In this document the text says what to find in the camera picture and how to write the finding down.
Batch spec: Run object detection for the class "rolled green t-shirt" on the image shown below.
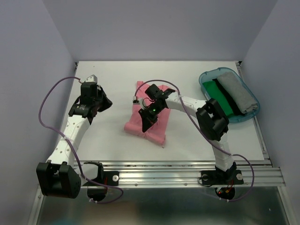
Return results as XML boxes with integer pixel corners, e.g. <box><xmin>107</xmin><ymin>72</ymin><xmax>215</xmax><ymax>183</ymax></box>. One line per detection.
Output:
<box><xmin>203</xmin><ymin>81</ymin><xmax>234</xmax><ymax>118</ymax></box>

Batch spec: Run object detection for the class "rolled black t-shirt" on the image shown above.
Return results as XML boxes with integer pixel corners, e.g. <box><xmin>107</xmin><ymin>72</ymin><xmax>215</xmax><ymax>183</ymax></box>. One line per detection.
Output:
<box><xmin>213</xmin><ymin>78</ymin><xmax>244</xmax><ymax>116</ymax></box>

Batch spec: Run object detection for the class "blue translucent plastic bin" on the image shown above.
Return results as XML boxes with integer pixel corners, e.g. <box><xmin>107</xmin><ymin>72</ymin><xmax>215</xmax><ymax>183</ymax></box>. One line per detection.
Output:
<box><xmin>199</xmin><ymin>67</ymin><xmax>260</xmax><ymax>123</ymax></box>

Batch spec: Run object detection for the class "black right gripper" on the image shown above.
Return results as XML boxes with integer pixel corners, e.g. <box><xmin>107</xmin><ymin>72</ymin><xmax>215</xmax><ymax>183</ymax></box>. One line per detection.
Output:
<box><xmin>138</xmin><ymin>102</ymin><xmax>164</xmax><ymax>132</ymax></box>

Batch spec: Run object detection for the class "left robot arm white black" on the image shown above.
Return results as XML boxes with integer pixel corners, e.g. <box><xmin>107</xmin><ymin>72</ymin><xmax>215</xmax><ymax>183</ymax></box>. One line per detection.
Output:
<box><xmin>36</xmin><ymin>81</ymin><xmax>112</xmax><ymax>199</ymax></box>

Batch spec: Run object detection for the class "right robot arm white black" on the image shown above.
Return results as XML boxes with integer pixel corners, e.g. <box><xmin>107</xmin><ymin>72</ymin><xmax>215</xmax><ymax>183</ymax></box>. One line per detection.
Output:
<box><xmin>133</xmin><ymin>84</ymin><xmax>236</xmax><ymax>186</ymax></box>

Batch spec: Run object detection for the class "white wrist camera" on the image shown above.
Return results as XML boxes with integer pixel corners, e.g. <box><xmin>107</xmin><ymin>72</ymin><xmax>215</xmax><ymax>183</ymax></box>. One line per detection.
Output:
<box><xmin>132</xmin><ymin>96</ymin><xmax>141</xmax><ymax>105</ymax></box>
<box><xmin>84</xmin><ymin>75</ymin><xmax>98</xmax><ymax>83</ymax></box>

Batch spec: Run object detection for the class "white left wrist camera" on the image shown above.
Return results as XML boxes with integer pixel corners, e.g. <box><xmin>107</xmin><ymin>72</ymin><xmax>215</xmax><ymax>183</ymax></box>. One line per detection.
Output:
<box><xmin>84</xmin><ymin>75</ymin><xmax>98</xmax><ymax>83</ymax></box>

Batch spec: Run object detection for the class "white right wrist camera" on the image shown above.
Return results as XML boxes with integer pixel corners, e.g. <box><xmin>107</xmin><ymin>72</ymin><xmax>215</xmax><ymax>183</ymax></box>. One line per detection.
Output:
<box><xmin>132</xmin><ymin>96</ymin><xmax>141</xmax><ymax>105</ymax></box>

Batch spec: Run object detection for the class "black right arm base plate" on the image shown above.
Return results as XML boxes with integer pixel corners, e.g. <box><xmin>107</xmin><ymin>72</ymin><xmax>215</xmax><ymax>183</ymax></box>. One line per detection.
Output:
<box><xmin>198</xmin><ymin>170</ymin><xmax>244</xmax><ymax>186</ymax></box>

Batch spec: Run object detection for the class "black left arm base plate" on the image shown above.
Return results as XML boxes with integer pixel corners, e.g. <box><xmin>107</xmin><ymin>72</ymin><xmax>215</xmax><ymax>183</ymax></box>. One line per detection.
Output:
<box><xmin>92</xmin><ymin>171</ymin><xmax>119</xmax><ymax>187</ymax></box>

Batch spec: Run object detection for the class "pink t-shirt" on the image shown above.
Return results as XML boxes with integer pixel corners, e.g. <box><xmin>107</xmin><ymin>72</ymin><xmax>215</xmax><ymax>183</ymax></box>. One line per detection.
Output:
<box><xmin>124</xmin><ymin>84</ymin><xmax>171</xmax><ymax>146</ymax></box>

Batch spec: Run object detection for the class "rolled grey t-shirt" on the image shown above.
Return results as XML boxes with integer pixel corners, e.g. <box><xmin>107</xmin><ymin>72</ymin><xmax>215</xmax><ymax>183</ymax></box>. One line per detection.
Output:
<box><xmin>217</xmin><ymin>72</ymin><xmax>258</xmax><ymax>114</ymax></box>

